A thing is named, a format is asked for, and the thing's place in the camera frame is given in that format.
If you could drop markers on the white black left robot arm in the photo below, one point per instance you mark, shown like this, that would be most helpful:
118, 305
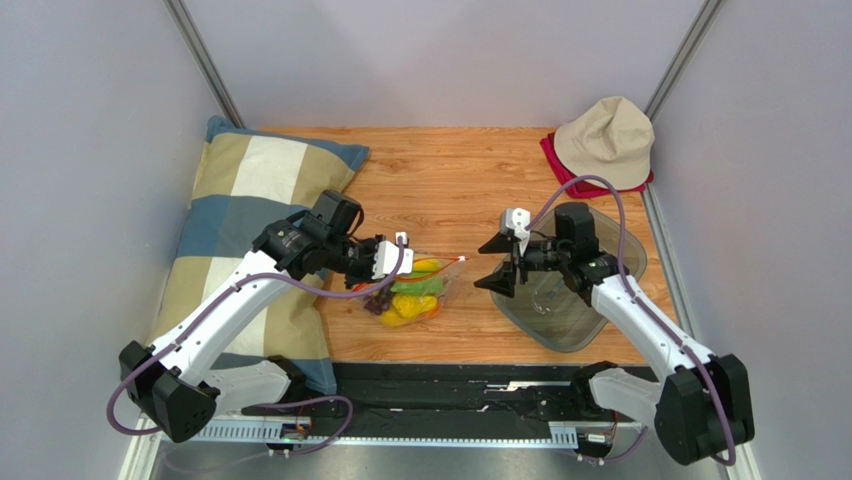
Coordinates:
173, 381

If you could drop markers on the clear orange zip top bag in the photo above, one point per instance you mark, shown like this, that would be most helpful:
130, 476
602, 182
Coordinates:
449, 272

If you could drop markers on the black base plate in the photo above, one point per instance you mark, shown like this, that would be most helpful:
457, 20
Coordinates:
452, 401

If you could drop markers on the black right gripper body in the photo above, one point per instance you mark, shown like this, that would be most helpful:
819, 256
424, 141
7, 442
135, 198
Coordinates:
518, 258

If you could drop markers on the purple grape bunch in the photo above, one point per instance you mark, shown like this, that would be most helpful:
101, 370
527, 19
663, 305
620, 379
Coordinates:
378, 303

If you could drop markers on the beige bucket hat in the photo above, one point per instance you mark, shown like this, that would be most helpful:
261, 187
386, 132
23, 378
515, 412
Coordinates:
612, 140

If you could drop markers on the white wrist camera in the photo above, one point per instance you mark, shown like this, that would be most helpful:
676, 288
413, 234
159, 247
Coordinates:
515, 224
393, 256

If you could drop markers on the aluminium corner post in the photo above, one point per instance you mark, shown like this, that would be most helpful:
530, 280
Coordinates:
196, 45
695, 35

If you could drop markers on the yellow pear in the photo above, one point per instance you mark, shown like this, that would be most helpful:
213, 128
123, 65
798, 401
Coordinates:
413, 307

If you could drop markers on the yellow banana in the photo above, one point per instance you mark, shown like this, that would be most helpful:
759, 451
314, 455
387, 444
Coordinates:
426, 265

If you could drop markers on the green cucumber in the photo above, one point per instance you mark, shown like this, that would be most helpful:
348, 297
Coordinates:
420, 286

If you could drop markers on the aluminium front rail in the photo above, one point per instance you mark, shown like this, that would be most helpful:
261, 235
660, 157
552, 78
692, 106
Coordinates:
277, 434

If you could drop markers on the right aluminium corner post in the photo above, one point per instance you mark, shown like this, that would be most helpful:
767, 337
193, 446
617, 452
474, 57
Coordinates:
695, 35

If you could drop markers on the yellow lemon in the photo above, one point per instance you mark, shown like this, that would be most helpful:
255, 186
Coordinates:
392, 319

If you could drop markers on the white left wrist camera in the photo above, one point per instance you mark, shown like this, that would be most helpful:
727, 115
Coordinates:
393, 256

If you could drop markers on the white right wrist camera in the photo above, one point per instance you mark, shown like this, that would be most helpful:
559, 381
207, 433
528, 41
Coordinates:
515, 224

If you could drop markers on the grey plastic fruit tray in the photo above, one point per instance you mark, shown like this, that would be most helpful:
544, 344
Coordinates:
545, 308

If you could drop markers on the checked blue beige pillow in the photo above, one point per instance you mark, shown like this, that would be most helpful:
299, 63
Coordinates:
246, 180

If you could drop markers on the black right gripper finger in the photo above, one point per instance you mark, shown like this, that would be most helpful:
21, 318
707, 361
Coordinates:
500, 243
502, 281

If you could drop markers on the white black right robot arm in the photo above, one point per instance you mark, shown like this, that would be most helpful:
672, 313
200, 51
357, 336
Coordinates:
652, 333

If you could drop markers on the left aluminium corner post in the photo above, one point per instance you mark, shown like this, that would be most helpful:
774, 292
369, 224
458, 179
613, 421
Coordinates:
196, 45

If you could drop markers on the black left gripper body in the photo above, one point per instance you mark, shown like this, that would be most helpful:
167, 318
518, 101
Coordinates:
356, 260

